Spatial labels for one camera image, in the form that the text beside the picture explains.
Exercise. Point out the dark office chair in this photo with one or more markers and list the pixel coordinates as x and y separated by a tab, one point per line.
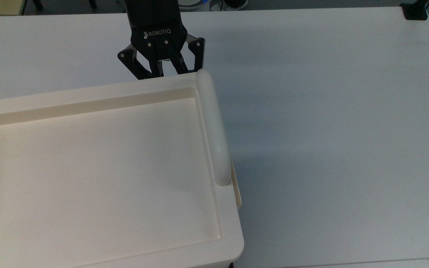
38	3

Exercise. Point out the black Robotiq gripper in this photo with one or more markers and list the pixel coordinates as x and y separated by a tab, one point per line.
156	37

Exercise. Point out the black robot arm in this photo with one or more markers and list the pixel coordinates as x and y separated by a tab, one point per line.
151	5

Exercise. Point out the cream plastic cabinet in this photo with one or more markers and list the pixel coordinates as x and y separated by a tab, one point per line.
99	171

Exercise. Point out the black table clamp mount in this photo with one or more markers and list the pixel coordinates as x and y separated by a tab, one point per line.
415	10

